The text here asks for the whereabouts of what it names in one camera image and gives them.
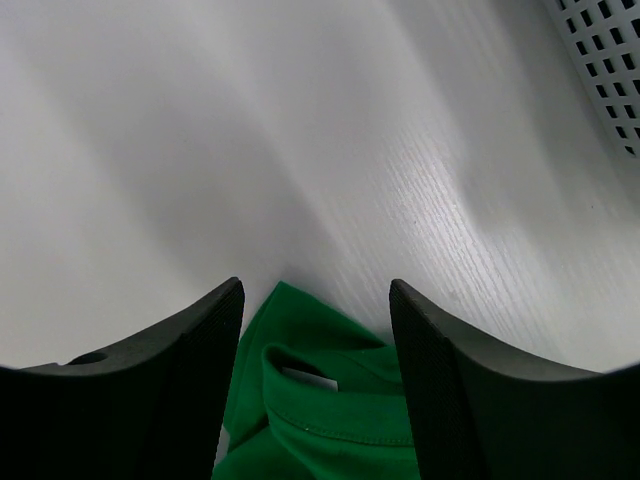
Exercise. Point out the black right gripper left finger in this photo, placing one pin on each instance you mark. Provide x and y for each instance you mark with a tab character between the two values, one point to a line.
147	407

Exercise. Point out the white plastic basket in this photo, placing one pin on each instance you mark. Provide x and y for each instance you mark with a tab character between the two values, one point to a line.
602	39

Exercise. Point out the green t shirt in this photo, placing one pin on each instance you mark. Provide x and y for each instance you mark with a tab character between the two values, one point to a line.
314	395

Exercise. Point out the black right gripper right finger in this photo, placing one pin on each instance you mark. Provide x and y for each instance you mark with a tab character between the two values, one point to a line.
480	408

